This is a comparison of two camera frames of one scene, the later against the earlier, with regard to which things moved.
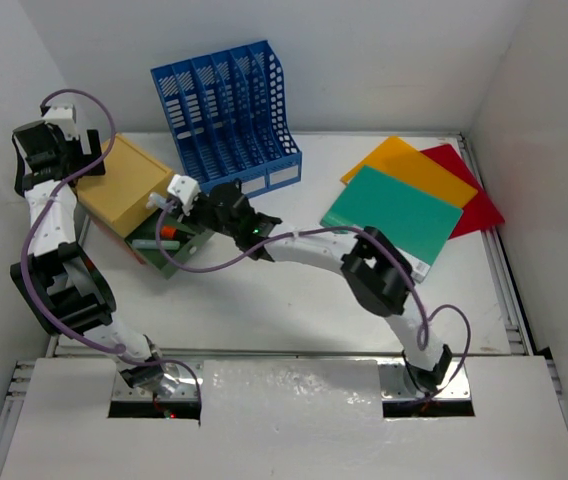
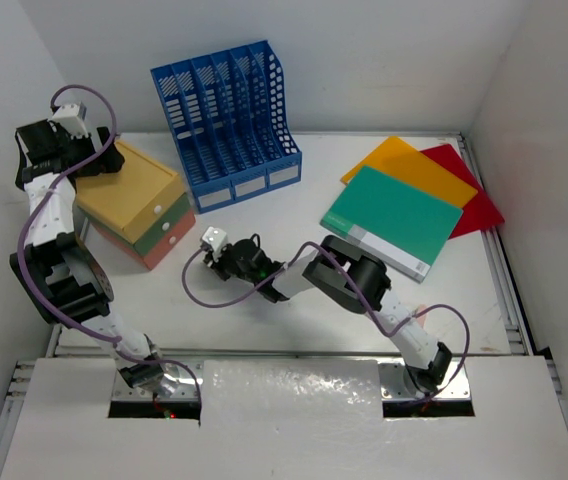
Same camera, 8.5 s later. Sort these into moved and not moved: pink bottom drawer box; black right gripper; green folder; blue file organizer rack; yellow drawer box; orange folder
Moved: pink bottom drawer box; black right gripper
Not moved: green folder; yellow drawer box; blue file organizer rack; orange folder
